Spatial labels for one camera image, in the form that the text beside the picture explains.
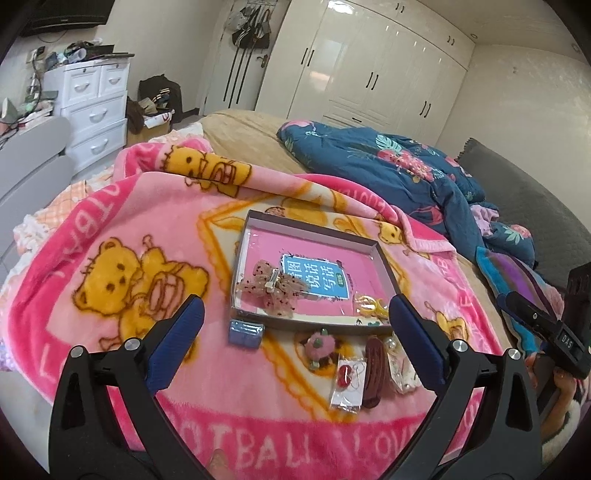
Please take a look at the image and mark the white door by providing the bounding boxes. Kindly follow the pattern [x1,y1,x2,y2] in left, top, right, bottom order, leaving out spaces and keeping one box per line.
[203,0,289,116]

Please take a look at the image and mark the small blue packet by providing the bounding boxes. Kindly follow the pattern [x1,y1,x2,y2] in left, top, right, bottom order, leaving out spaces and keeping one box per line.
[228,319,265,349]

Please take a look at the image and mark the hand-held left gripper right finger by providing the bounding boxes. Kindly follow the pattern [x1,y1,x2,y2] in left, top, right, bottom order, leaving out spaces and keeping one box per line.
[383,293,543,480]

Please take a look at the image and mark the shallow cardboard box pink bottom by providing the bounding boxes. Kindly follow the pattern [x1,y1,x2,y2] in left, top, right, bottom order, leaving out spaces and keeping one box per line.
[229,210,407,335]

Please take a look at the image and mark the orange checkered cloth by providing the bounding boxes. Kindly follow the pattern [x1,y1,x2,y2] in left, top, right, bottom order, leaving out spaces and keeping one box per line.
[14,180,93,254]

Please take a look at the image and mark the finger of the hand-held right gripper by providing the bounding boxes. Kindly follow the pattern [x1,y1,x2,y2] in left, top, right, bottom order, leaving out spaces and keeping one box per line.
[505,291,563,343]

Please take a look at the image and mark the open cardboard box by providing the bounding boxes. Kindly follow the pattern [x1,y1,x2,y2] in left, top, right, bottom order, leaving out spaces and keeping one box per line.
[127,111,174,148]

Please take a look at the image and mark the hanging dark bags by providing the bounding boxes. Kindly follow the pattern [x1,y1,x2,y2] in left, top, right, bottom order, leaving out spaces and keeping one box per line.
[229,2,273,49]

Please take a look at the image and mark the pink bear printed blanket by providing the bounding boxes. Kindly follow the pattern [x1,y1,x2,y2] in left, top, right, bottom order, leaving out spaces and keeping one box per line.
[0,138,509,480]

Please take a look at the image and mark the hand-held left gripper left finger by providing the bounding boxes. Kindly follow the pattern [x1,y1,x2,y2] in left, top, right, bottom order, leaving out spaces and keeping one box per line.
[48,295,206,480]

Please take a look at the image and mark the blue floral quilt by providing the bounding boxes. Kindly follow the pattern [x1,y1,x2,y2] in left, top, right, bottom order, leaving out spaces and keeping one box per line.
[276,120,536,268]

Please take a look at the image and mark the light grey furniture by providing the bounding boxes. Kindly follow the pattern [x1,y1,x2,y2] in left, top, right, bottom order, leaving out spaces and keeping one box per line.
[0,115,75,278]

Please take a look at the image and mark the beige bed sheet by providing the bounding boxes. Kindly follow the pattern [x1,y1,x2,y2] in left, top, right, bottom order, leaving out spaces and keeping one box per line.
[198,109,315,176]

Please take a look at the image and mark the pink fuzzy green hair clip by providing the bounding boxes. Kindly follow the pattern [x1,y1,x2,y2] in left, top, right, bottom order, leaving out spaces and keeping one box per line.
[298,329,345,370]

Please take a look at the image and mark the black television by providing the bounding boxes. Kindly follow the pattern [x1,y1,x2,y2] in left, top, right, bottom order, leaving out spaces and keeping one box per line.
[18,0,112,38]

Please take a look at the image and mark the red earrings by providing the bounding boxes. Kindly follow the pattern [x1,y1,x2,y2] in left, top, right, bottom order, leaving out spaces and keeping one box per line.
[329,353,368,411]

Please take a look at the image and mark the black bag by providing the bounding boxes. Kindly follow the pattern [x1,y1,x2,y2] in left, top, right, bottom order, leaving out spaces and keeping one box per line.
[139,76,183,125]

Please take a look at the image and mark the brown hair clip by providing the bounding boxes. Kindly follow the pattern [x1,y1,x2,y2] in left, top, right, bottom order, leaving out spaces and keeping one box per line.
[361,336,386,409]

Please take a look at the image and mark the white chest of drawers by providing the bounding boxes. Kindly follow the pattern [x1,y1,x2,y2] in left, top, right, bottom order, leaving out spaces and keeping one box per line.
[41,60,130,174]

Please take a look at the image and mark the pearl earrings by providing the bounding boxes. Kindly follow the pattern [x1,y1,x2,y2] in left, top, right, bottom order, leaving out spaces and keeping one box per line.
[383,336,421,395]

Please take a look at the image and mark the yellow ring earrings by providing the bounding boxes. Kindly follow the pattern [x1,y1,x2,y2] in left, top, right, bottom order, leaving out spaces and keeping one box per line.
[353,295,391,320]

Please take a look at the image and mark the clutter pile on drawers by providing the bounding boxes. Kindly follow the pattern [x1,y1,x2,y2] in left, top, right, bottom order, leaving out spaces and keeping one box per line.
[28,41,134,70]

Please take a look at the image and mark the pink mesh bow hair clip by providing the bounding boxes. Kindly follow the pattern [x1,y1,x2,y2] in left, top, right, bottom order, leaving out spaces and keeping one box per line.
[238,259,309,318]

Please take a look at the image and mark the purple cloth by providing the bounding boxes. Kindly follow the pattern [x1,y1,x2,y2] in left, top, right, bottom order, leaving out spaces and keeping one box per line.
[470,203,502,238]

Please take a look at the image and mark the grey headboard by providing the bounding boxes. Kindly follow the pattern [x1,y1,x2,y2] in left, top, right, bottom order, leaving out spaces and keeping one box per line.
[455,137,591,296]

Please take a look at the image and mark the person's right hand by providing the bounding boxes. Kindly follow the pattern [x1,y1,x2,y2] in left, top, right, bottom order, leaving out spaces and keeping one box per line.
[525,351,585,435]

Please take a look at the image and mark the white wardrobe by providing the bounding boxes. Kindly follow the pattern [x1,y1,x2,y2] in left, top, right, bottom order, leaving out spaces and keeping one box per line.
[256,0,476,144]

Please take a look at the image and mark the striped colourful cloth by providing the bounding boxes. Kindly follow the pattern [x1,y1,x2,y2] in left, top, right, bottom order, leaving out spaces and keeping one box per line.
[475,247,566,356]

